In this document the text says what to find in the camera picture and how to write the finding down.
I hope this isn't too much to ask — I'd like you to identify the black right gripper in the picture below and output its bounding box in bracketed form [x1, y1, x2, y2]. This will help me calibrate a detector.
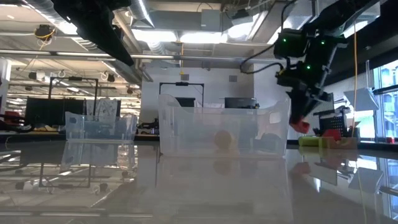
[275, 35, 348, 124]

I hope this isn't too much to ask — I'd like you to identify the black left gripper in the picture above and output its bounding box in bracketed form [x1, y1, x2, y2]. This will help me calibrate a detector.
[51, 0, 135, 67]

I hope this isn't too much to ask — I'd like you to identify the red wooden arch block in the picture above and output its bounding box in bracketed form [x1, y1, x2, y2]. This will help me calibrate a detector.
[289, 115, 311, 134]

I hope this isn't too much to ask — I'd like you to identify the green wooden block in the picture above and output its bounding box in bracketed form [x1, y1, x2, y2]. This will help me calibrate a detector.
[298, 136, 326, 147]

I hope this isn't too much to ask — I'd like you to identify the natural wooden block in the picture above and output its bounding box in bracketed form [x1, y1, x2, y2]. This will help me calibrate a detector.
[325, 136, 358, 150]

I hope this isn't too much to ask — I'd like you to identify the yellow wooden cylinder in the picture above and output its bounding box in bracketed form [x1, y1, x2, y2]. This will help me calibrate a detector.
[213, 129, 234, 149]

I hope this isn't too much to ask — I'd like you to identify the black perforated box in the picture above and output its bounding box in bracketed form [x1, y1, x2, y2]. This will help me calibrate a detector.
[318, 113, 349, 140]

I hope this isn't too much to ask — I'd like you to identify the rectangular ceiling light panel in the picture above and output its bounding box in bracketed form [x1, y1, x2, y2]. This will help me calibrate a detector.
[179, 30, 224, 44]
[132, 28, 178, 44]

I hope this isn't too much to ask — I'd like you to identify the white paper shade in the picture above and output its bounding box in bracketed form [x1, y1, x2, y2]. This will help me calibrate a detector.
[343, 87, 381, 112]

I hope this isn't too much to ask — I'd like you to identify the whiteboard with sketches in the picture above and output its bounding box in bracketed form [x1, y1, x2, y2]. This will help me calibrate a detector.
[85, 98, 119, 123]

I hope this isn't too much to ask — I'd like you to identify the silver ceiling pipe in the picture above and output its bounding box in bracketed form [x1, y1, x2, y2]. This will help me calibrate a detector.
[0, 49, 249, 63]

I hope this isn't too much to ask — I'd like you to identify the glass window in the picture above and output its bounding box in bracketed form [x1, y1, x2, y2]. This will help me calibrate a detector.
[373, 60, 398, 141]

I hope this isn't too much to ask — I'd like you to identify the clear plastic bin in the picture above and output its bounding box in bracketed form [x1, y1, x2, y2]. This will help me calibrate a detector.
[157, 94, 292, 157]
[64, 111, 138, 142]

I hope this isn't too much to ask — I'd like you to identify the grey ceiling box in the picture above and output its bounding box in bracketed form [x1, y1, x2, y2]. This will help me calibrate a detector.
[200, 8, 222, 31]

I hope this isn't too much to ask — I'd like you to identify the silver ventilation duct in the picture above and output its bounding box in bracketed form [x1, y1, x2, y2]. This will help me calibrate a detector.
[113, 0, 156, 83]

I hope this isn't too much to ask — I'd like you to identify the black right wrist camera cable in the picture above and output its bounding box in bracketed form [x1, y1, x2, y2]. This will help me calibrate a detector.
[239, 0, 299, 75]

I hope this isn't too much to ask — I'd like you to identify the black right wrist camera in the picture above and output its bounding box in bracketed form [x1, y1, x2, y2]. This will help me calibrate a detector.
[273, 27, 309, 59]

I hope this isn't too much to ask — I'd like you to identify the yellow cable reel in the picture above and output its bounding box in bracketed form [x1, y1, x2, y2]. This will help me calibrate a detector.
[33, 24, 57, 43]

